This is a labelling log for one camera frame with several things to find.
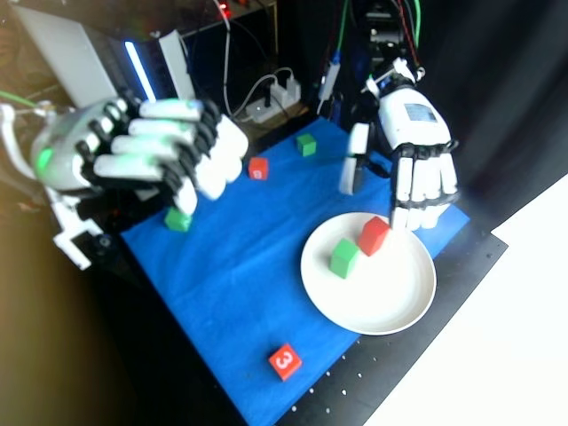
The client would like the white cable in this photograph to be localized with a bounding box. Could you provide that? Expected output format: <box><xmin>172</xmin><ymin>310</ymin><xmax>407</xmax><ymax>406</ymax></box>
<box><xmin>211</xmin><ymin>0</ymin><xmax>249</xmax><ymax>123</ymax></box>

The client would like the white power strip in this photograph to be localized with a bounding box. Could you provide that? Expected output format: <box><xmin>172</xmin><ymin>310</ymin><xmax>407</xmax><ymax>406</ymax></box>
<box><xmin>245</xmin><ymin>73</ymin><xmax>303</xmax><ymax>124</ymax></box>

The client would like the small red number cube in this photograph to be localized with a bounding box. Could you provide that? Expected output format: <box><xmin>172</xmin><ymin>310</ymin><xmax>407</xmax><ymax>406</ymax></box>
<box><xmin>247</xmin><ymin>157</ymin><xmax>270</xmax><ymax>181</ymax></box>

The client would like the plain red cube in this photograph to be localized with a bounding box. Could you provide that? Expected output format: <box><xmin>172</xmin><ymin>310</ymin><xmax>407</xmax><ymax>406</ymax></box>
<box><xmin>358</xmin><ymin>216</ymin><xmax>391</xmax><ymax>257</ymax></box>

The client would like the blue cloth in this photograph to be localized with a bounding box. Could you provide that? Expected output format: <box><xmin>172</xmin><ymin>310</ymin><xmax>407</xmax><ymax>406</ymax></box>
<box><xmin>120</xmin><ymin>115</ymin><xmax>471</xmax><ymax>426</ymax></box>

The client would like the white computer tower, blue light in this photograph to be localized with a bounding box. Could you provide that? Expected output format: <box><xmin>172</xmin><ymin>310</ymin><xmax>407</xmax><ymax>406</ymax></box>
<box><xmin>12</xmin><ymin>4</ymin><xmax>199</xmax><ymax>112</ymax></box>

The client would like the white round plate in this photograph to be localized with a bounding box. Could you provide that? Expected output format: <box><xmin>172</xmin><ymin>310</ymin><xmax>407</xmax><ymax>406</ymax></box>
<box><xmin>300</xmin><ymin>211</ymin><xmax>438</xmax><ymax>336</ymax></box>

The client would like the green cube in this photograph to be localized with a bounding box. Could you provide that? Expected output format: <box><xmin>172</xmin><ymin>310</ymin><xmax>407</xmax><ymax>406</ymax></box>
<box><xmin>296</xmin><ymin>133</ymin><xmax>318</xmax><ymax>157</ymax></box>
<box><xmin>329</xmin><ymin>238</ymin><xmax>360</xmax><ymax>280</ymax></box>
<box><xmin>163</xmin><ymin>207</ymin><xmax>193</xmax><ymax>233</ymax></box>

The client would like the white adapter box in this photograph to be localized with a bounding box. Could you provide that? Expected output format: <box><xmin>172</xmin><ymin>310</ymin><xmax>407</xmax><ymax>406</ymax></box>
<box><xmin>319</xmin><ymin>61</ymin><xmax>343</xmax><ymax>101</ymax></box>

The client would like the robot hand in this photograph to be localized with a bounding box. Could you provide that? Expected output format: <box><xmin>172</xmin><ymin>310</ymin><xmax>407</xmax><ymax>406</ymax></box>
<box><xmin>30</xmin><ymin>98</ymin><xmax>249</xmax><ymax>217</ymax></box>
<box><xmin>339</xmin><ymin>86</ymin><xmax>461</xmax><ymax>232</ymax></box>

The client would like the red cube with number three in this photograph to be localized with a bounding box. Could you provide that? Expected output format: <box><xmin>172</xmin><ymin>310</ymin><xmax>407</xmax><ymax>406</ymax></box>
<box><xmin>267</xmin><ymin>343</ymin><xmax>304</xmax><ymax>382</ymax></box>

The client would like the black curtain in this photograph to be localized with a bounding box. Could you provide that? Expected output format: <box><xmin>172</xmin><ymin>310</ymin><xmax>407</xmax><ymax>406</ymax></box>
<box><xmin>421</xmin><ymin>0</ymin><xmax>568</xmax><ymax>223</ymax></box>

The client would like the green cable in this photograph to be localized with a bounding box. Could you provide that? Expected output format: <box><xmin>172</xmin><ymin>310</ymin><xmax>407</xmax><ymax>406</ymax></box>
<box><xmin>0</xmin><ymin>90</ymin><xmax>40</xmax><ymax>110</ymax></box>

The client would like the black perforated base board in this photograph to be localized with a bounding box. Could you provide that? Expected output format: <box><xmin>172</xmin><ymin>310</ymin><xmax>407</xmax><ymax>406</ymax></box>
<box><xmin>274</xmin><ymin>221</ymin><xmax>509</xmax><ymax>426</ymax></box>

